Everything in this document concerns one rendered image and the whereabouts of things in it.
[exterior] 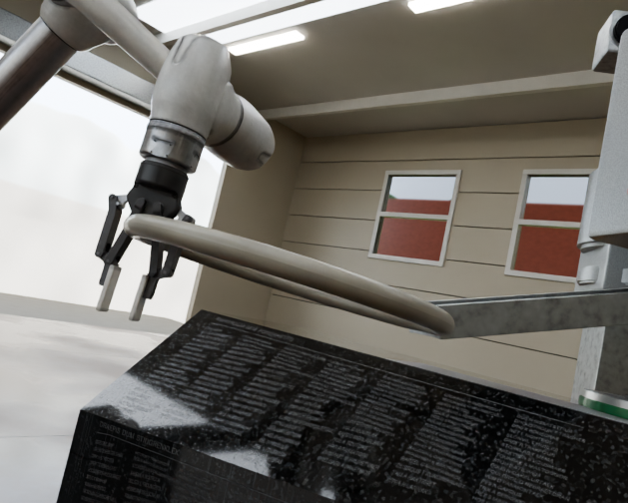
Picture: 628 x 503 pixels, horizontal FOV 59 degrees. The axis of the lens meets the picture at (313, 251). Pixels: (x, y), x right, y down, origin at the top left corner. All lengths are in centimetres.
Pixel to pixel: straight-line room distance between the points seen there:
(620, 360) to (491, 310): 96
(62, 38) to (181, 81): 58
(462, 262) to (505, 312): 715
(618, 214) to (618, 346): 74
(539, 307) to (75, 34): 109
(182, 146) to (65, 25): 61
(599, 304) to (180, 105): 70
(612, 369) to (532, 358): 570
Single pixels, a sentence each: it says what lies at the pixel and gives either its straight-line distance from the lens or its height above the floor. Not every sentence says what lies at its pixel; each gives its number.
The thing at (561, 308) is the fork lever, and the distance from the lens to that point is 92.
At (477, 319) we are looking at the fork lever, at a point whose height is 97.
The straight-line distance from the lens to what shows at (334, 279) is 59.
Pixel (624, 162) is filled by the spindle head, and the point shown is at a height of 130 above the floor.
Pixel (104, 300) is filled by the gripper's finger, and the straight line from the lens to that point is 88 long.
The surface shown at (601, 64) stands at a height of 192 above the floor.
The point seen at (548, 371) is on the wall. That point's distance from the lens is 740.
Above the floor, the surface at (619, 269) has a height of 121.
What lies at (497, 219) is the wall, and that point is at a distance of 796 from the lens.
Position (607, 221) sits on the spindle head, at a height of 119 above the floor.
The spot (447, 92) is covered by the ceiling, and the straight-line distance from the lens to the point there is 750.
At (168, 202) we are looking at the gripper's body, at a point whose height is 104.
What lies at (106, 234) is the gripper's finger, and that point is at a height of 97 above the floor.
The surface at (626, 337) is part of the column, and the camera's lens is 180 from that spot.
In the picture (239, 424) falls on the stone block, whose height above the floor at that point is 70.
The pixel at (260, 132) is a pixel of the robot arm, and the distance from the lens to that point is 99.
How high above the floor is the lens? 93
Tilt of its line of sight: 6 degrees up
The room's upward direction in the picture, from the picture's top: 12 degrees clockwise
